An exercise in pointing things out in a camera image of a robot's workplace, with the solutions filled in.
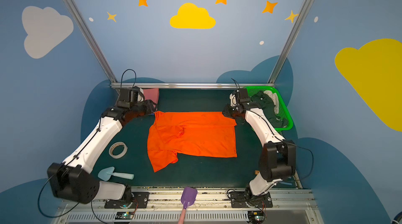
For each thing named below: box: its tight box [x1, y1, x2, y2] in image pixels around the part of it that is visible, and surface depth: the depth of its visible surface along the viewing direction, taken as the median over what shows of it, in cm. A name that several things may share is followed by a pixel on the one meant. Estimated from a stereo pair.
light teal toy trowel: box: [97, 166, 135, 182], surface depth 81 cm
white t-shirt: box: [263, 90, 279, 115], surface depth 113 cm
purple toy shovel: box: [177, 186, 198, 224], surface depth 76 cm
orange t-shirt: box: [147, 110, 238, 173], surface depth 98 cm
